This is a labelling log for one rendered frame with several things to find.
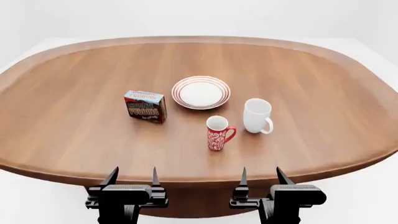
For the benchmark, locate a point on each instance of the chocolate pudding box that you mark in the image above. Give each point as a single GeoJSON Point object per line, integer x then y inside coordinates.
{"type": "Point", "coordinates": [145, 109]}

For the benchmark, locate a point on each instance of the black right gripper camera box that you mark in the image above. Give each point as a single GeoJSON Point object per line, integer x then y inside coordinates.
{"type": "Point", "coordinates": [297, 194]}

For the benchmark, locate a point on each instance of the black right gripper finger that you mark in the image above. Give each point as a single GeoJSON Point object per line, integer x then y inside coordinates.
{"type": "Point", "coordinates": [284, 178]}
{"type": "Point", "coordinates": [242, 179]}

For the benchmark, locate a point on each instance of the white plate with red rings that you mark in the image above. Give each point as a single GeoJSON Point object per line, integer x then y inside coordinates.
{"type": "Point", "coordinates": [201, 92]}

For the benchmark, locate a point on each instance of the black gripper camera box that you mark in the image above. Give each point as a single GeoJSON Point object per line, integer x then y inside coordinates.
{"type": "Point", "coordinates": [126, 194]}
{"type": "Point", "coordinates": [297, 194]}

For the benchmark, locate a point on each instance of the red patterned white mug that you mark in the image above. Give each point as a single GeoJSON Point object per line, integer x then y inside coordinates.
{"type": "Point", "coordinates": [216, 137]}

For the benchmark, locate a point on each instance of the black left gripper camera box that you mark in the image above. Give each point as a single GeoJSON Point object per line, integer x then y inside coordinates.
{"type": "Point", "coordinates": [126, 194]}

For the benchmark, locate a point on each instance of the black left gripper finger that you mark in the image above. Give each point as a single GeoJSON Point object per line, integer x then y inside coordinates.
{"type": "Point", "coordinates": [155, 178]}
{"type": "Point", "coordinates": [112, 178]}

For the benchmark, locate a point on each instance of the white ceramic mug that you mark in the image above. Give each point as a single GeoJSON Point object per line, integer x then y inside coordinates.
{"type": "Point", "coordinates": [255, 117]}

